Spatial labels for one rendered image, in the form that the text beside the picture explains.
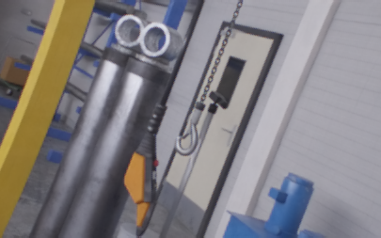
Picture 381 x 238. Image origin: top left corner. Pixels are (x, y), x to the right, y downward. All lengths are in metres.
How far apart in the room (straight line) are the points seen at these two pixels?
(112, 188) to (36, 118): 1.29
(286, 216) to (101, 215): 2.15
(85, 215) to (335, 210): 2.72
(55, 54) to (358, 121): 2.43
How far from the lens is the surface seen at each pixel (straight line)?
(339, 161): 5.22
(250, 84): 6.33
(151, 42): 2.85
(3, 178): 4.02
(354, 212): 5.02
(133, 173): 2.34
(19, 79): 11.55
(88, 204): 2.80
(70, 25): 3.91
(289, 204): 4.69
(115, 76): 3.00
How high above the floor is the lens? 1.52
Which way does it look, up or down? 4 degrees down
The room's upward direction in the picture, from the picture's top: 21 degrees clockwise
